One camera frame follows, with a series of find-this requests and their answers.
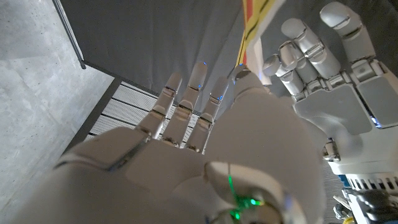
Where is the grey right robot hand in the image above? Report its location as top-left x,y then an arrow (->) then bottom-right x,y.
12,61 -> 326,224

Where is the black backdrop stand pole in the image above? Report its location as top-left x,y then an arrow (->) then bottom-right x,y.
51,0 -> 87,70

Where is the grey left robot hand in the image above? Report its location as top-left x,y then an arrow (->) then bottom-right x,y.
262,1 -> 398,175

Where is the black backdrop curtain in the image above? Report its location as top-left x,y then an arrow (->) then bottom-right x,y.
58,0 -> 398,118

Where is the yellow new driver bumper sticker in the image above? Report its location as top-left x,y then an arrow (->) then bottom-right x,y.
235,0 -> 287,86

